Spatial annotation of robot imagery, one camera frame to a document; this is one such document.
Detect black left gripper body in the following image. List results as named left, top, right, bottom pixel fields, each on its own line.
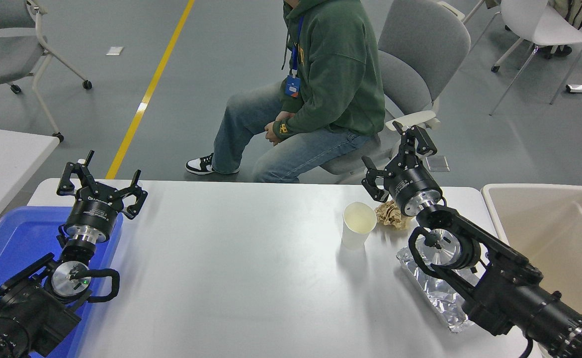
left=65, top=195, right=123, bottom=238

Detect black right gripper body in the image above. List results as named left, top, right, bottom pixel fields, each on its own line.
left=386, top=165, right=443, bottom=213

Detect white paper cup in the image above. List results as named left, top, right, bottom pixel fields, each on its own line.
left=341, top=201, right=377, bottom=251

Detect silver foil tray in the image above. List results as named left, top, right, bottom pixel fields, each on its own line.
left=396, top=236, right=485, bottom=333

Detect person's left hand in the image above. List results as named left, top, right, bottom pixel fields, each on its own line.
left=264, top=121, right=284, bottom=146

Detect silver floor plate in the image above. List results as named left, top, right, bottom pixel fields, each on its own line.
left=426, top=155, right=450, bottom=173

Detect crumpled tan paper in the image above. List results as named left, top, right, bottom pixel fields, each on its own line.
left=374, top=199, right=414, bottom=230

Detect blue plastic tray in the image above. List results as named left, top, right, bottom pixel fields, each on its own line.
left=0, top=206, right=124, bottom=358

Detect white side table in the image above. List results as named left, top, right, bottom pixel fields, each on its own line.
left=0, top=125, right=61, bottom=239

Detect grey office chair white armrests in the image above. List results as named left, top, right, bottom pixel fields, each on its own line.
left=319, top=0, right=472, bottom=184

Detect white chair legs with casters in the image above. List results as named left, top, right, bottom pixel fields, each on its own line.
left=462, top=0, right=527, bottom=73

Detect person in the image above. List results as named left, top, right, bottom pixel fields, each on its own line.
left=185, top=0, right=386, bottom=183
left=533, top=0, right=582, bottom=59

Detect large pale bin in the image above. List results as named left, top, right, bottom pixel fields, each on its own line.
left=481, top=183, right=582, bottom=358

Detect white chair thin metal legs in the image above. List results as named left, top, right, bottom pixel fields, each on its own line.
left=490, top=0, right=582, bottom=116

